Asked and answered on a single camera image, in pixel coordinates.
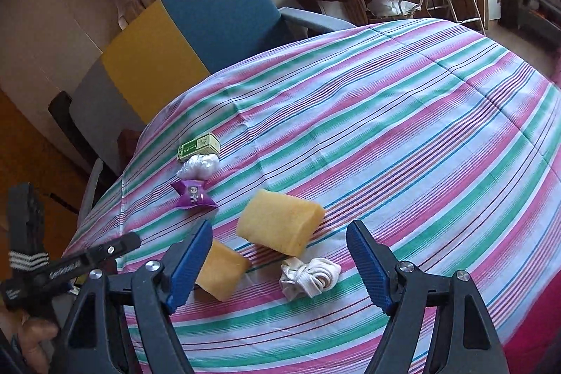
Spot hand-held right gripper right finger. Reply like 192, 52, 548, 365
346, 220, 511, 374

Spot yellow sponge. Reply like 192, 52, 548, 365
195, 239, 251, 302
236, 189, 326, 257

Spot white bag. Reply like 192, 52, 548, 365
368, 0, 424, 22

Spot striped bed sheet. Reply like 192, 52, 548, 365
61, 18, 561, 374

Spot dark red cushion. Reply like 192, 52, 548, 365
117, 129, 143, 170

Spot person's left hand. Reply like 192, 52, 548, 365
18, 318, 60, 374

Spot grey yellow blue sofa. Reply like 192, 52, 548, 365
70, 0, 357, 217

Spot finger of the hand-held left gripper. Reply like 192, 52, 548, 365
8, 182, 45, 256
85, 231, 142, 267

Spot small green box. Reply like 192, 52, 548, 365
177, 133, 221, 162

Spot wooden wardrobe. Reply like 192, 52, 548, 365
0, 87, 95, 252

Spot white plastic wrapped bundle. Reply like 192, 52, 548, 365
177, 154, 220, 181

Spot purple snack packet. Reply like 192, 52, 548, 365
170, 178, 219, 210

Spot black rolled mat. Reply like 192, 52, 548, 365
48, 90, 101, 166

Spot white knotted cloth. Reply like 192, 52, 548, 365
279, 257, 342, 302

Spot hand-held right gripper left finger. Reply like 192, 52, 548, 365
53, 219, 214, 374

